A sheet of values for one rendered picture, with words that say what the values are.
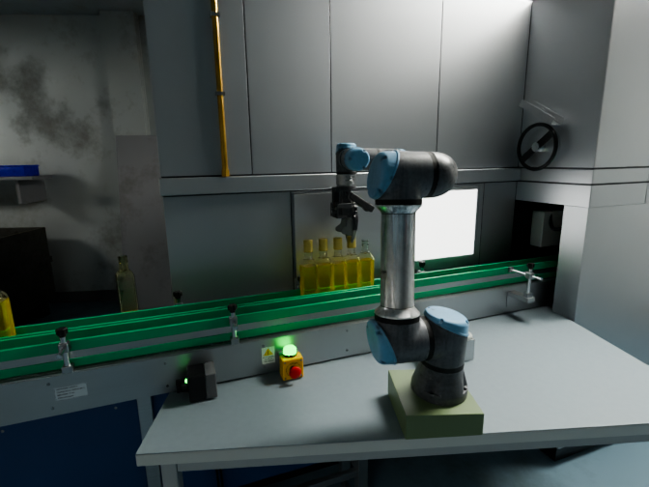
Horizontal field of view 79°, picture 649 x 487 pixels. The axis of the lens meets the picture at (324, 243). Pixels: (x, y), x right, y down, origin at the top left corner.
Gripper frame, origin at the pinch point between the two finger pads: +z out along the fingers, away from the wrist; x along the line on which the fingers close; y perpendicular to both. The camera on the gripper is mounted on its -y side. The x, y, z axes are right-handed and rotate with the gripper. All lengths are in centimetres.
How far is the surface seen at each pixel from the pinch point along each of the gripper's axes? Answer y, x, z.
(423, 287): -30.7, 4.0, 22.5
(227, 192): 44.0, -12.3, -18.4
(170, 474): 69, 38, 50
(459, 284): -49, 4, 24
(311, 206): 12.0, -11.6, -11.7
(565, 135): -96, 8, -38
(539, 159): -95, -3, -28
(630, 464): -131, 33, 115
